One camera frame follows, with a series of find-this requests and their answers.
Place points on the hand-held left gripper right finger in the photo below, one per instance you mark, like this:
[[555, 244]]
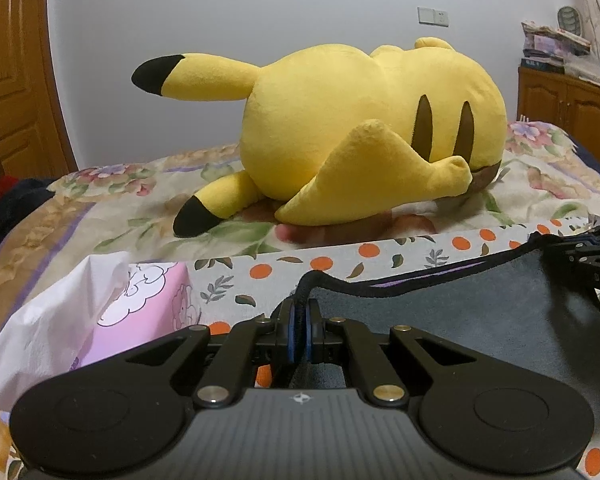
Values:
[[308, 331]]

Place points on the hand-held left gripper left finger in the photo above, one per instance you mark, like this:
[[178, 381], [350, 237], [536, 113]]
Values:
[[292, 331]]

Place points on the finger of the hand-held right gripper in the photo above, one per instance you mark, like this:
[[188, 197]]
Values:
[[597, 277], [575, 244]]

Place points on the dark grey towel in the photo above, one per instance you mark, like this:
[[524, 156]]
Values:
[[460, 310]]

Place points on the orange fruit print sheet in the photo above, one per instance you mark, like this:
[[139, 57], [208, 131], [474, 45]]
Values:
[[340, 262]]

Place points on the wooden cabinet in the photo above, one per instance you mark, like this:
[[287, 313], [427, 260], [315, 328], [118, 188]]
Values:
[[565, 105]]

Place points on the pink tissue pack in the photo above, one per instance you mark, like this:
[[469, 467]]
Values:
[[145, 310]]

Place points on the stack of books and papers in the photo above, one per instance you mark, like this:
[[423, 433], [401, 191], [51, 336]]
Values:
[[555, 45]]

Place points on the floral bedsheet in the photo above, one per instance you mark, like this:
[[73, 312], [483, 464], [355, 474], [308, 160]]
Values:
[[130, 210]]

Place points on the yellow plush toy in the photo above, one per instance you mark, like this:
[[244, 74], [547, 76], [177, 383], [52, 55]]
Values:
[[360, 135]]

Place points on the grey round object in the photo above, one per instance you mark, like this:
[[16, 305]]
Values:
[[570, 19]]

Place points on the white tissue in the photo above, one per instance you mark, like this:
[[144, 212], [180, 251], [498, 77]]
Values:
[[55, 325]]

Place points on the dark cloth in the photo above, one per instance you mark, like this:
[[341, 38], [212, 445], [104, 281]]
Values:
[[5, 215]]

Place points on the wooden wardrobe door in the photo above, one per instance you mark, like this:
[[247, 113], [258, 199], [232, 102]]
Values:
[[15, 75]]

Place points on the white wall switch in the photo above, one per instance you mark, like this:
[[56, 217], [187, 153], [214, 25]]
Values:
[[432, 16]]

